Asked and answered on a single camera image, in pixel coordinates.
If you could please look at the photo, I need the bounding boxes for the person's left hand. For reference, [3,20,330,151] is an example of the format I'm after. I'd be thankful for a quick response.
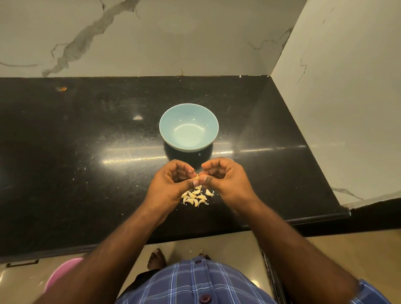
[143,159,198,220]

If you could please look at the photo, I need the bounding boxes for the person's right hand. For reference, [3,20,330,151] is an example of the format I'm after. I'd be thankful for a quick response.
[198,157,258,213]

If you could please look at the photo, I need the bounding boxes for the pile of garlic skins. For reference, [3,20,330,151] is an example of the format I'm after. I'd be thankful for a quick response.
[180,185,216,208]

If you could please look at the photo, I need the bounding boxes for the light blue bowl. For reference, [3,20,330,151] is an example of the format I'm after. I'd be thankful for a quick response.
[159,103,220,153]

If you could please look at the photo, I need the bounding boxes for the person's right forearm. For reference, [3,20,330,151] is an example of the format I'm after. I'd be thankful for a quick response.
[238,197,361,304]

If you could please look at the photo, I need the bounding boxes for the person's left forearm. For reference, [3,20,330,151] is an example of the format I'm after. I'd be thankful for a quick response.
[34,205,165,304]

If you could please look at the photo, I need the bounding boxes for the person's left foot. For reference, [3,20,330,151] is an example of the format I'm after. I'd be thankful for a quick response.
[147,248,168,271]

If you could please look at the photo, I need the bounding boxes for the blue plaid shirt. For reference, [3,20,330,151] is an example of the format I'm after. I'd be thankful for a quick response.
[116,256,392,304]

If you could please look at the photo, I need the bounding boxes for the black cabinet trim strip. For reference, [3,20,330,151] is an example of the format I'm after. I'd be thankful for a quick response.
[262,251,288,304]

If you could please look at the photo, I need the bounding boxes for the pink plastic bucket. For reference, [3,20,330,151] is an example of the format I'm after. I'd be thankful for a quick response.
[44,257,84,294]

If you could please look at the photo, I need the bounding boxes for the black drawer handle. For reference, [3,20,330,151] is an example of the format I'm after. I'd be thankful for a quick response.
[6,258,40,268]

